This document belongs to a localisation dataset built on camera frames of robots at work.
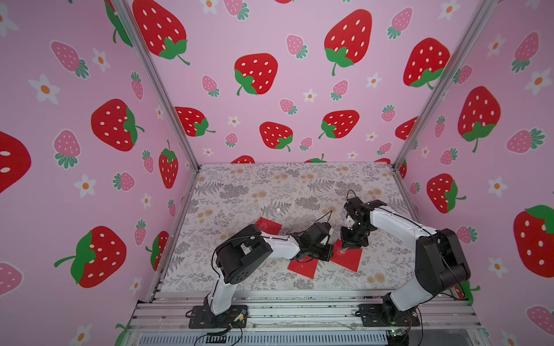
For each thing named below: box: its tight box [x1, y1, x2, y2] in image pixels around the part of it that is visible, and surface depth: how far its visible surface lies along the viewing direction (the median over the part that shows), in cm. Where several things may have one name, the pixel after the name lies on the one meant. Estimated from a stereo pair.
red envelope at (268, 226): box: [254, 216, 283, 236], surface depth 100 cm
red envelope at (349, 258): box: [330, 239, 363, 273], surface depth 90 cm
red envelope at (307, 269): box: [287, 258, 319, 280], surface depth 87 cm
